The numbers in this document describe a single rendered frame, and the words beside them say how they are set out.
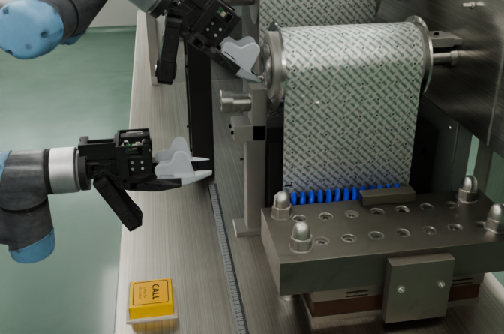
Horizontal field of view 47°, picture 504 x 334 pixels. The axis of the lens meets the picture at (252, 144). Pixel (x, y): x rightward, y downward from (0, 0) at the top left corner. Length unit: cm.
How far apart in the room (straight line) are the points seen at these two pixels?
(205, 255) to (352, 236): 31
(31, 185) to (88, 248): 185
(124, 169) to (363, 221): 40
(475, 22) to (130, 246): 74
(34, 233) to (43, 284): 163
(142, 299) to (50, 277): 171
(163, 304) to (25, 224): 26
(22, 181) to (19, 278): 176
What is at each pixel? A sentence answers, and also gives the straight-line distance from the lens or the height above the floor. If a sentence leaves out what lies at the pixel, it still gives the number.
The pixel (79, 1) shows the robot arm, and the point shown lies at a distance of 91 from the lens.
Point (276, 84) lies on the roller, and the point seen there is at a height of 123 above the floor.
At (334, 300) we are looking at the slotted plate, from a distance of 96.
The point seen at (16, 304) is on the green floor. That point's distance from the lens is 259.
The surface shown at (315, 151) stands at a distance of 102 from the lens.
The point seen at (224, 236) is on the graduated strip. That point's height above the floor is 90.
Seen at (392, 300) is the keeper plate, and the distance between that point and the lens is 95.
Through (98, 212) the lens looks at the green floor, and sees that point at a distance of 307.
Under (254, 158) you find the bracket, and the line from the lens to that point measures 109.
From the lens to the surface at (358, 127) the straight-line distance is 102.
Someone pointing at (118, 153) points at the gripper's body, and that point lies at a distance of 94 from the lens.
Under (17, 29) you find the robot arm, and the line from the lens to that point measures 81.
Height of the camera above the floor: 155
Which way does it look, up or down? 25 degrees down
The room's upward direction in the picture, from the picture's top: straight up
